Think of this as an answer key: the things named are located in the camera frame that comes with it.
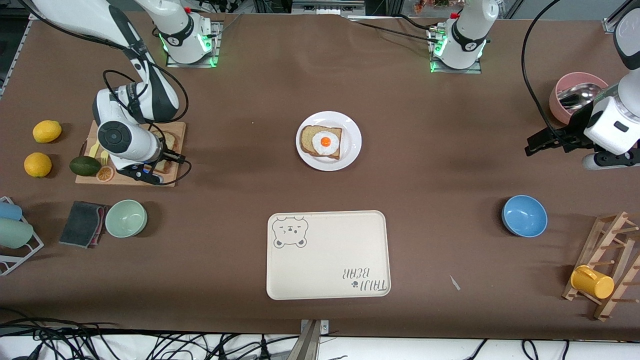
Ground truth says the bread slice under egg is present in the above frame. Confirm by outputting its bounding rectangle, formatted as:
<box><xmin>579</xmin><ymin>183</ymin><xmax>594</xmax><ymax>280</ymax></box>
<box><xmin>299</xmin><ymin>125</ymin><xmax>343</xmax><ymax>160</ymax></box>

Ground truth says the cream bear print tray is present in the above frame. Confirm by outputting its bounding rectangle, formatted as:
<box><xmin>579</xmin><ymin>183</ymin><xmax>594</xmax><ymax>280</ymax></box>
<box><xmin>266</xmin><ymin>210</ymin><xmax>392</xmax><ymax>301</ymax></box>

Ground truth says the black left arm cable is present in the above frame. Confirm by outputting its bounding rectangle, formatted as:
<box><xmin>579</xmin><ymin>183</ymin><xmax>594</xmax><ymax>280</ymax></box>
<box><xmin>521</xmin><ymin>0</ymin><xmax>563</xmax><ymax>136</ymax></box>

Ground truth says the blue bowl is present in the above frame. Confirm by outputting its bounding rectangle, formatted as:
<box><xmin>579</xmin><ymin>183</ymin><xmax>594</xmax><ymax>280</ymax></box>
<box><xmin>501</xmin><ymin>195</ymin><xmax>548</xmax><ymax>238</ymax></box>

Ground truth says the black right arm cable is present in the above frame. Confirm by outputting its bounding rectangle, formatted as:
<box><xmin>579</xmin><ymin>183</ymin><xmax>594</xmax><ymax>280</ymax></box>
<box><xmin>102</xmin><ymin>40</ymin><xmax>193</xmax><ymax>186</ymax></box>

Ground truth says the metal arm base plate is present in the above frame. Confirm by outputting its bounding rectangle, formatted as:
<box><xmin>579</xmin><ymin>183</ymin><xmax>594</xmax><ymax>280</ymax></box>
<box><xmin>427</xmin><ymin>27</ymin><xmax>483</xmax><ymax>75</ymax></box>
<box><xmin>166</xmin><ymin>20</ymin><xmax>222</xmax><ymax>68</ymax></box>

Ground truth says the metal ladle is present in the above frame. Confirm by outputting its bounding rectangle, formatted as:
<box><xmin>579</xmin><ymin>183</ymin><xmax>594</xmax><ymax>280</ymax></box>
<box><xmin>557</xmin><ymin>83</ymin><xmax>606</xmax><ymax>111</ymax></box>

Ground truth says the pale green cup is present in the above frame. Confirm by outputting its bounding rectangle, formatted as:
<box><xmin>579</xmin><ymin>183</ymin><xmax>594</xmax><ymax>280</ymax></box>
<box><xmin>0</xmin><ymin>218</ymin><xmax>34</xmax><ymax>249</ymax></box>

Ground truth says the pale green bowl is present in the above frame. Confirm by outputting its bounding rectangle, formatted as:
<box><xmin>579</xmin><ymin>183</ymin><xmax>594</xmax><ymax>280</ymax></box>
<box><xmin>104</xmin><ymin>199</ymin><xmax>148</xmax><ymax>238</ymax></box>

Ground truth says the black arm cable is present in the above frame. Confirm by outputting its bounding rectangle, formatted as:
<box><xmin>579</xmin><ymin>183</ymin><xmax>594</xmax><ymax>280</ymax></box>
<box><xmin>102</xmin><ymin>40</ymin><xmax>193</xmax><ymax>186</ymax></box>
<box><xmin>521</xmin><ymin>0</ymin><xmax>563</xmax><ymax>136</ymax></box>

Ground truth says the yellow mug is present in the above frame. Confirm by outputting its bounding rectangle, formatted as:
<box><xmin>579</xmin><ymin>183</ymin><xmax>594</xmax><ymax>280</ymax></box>
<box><xmin>570</xmin><ymin>265</ymin><xmax>615</xmax><ymax>300</ymax></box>

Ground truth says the fried egg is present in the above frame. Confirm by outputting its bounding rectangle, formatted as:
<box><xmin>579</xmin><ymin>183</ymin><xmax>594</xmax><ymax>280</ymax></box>
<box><xmin>312</xmin><ymin>131</ymin><xmax>341</xmax><ymax>156</ymax></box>

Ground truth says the wooden cutting board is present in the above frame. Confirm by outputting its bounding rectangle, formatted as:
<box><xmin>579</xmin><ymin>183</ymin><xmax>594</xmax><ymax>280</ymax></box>
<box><xmin>75</xmin><ymin>121</ymin><xmax>187</xmax><ymax>188</ymax></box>

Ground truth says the white wire rack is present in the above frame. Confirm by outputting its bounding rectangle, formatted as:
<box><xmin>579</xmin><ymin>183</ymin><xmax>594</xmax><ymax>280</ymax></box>
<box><xmin>0</xmin><ymin>196</ymin><xmax>45</xmax><ymax>277</ymax></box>

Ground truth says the white round plate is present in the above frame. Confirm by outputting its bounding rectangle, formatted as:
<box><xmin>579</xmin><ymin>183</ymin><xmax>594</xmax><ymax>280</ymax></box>
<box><xmin>295</xmin><ymin>111</ymin><xmax>363</xmax><ymax>172</ymax></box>

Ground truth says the yellow lemon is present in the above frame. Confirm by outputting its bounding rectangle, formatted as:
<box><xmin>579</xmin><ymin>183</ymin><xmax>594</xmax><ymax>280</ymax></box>
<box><xmin>24</xmin><ymin>152</ymin><xmax>53</xmax><ymax>178</ymax></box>
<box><xmin>32</xmin><ymin>120</ymin><xmax>63</xmax><ymax>144</ymax></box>

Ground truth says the dark green avocado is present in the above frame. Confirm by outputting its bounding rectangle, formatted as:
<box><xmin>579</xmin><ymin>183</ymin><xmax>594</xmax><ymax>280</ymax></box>
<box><xmin>69</xmin><ymin>156</ymin><xmax>103</xmax><ymax>177</ymax></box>

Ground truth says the black cable bundle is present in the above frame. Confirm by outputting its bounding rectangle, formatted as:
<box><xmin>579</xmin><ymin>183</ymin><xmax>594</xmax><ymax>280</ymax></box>
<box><xmin>0</xmin><ymin>307</ymin><xmax>301</xmax><ymax>360</ymax></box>

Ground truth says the grey folded cloth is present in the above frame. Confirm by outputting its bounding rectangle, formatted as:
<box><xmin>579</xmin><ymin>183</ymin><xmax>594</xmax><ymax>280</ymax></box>
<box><xmin>59</xmin><ymin>201</ymin><xmax>106</xmax><ymax>249</ymax></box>

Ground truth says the plain bread slice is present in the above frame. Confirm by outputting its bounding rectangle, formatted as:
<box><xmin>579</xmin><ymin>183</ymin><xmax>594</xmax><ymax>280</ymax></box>
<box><xmin>149</xmin><ymin>131</ymin><xmax>180</xmax><ymax>175</ymax></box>

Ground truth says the pink bowl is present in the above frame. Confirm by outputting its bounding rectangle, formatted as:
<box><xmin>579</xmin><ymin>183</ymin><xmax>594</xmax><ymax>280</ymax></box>
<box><xmin>549</xmin><ymin>72</ymin><xmax>610</xmax><ymax>126</ymax></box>

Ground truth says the wooden mug rack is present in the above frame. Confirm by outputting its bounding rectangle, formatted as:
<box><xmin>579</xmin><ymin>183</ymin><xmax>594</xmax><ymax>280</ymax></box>
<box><xmin>562</xmin><ymin>211</ymin><xmax>640</xmax><ymax>322</ymax></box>

